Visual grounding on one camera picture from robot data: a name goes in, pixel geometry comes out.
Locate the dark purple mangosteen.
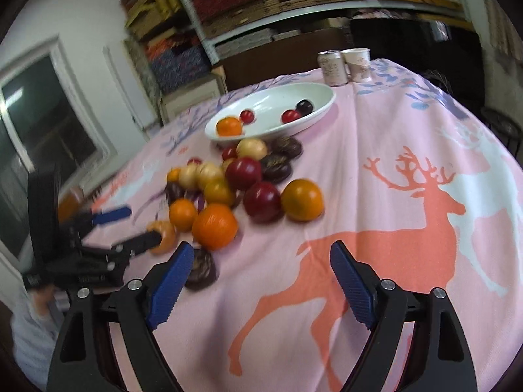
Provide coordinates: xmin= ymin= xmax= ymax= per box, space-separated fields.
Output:
xmin=184 ymin=248 xmax=219 ymax=291

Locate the small orange tangerine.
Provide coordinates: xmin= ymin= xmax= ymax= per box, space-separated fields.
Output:
xmin=168 ymin=198 xmax=198 ymax=233

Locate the large orange mandarin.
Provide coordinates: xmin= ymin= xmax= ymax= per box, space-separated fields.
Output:
xmin=192 ymin=203 xmax=239 ymax=251

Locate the yellow orange round fruit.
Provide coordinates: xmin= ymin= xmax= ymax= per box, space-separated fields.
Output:
xmin=203 ymin=180 xmax=237 ymax=207

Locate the dark red plum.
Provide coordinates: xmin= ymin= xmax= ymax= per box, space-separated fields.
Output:
xmin=242 ymin=181 xmax=283 ymax=224
xmin=225 ymin=157 xmax=262 ymax=191

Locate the orange persimmon fruit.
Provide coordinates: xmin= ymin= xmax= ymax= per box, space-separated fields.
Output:
xmin=281 ymin=179 xmax=325 ymax=222

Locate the small red cherry tomato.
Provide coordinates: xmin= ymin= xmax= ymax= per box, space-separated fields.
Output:
xmin=221 ymin=146 xmax=238 ymax=162

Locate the person's left hand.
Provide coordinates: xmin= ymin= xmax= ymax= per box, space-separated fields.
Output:
xmin=30 ymin=284 xmax=56 ymax=317

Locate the pale yellow melon small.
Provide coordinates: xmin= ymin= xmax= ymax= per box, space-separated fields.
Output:
xmin=196 ymin=162 xmax=224 ymax=191

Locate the pink deer pattern tablecloth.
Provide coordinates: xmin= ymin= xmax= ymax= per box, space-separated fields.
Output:
xmin=75 ymin=58 xmax=523 ymax=392

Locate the orange fruit in dish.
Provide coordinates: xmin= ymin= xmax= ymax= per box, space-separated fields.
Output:
xmin=215 ymin=116 xmax=243 ymax=137

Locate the dark purple passion fruit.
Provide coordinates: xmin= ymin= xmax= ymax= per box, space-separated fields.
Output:
xmin=260 ymin=153 xmax=293 ymax=184
xmin=270 ymin=136 xmax=303 ymax=159

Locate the pale yellow melon fruit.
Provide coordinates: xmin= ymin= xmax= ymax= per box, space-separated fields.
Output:
xmin=236 ymin=138 xmax=269 ymax=161

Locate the red cherry tomato in dish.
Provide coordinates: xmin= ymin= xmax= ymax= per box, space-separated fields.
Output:
xmin=239 ymin=109 xmax=255 ymax=125

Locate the dark purple passion fruit upper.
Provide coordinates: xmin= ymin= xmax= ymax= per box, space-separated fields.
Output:
xmin=270 ymin=136 xmax=303 ymax=159

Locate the white oval serving dish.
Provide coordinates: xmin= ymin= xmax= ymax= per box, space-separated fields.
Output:
xmin=204 ymin=82 xmax=336 ymax=143

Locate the red cherry tomato dish right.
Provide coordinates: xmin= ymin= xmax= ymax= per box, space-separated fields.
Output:
xmin=281 ymin=110 xmax=301 ymax=124

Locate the dark plum in dish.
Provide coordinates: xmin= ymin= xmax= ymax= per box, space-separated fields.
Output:
xmin=295 ymin=99 xmax=314 ymax=117

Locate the white paper cup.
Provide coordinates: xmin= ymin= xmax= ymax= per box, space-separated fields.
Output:
xmin=341 ymin=48 xmax=371 ymax=83

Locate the pink drink can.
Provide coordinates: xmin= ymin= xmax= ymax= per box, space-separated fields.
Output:
xmin=317 ymin=51 xmax=348 ymax=87

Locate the black chair back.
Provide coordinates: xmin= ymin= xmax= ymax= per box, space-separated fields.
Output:
xmin=350 ymin=19 xmax=485 ymax=114

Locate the window with white frame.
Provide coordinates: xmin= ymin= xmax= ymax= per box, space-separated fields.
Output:
xmin=1 ymin=37 xmax=112 ymax=263

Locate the cardboard box with frame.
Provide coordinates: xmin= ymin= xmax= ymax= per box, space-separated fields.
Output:
xmin=160 ymin=73 xmax=227 ymax=125

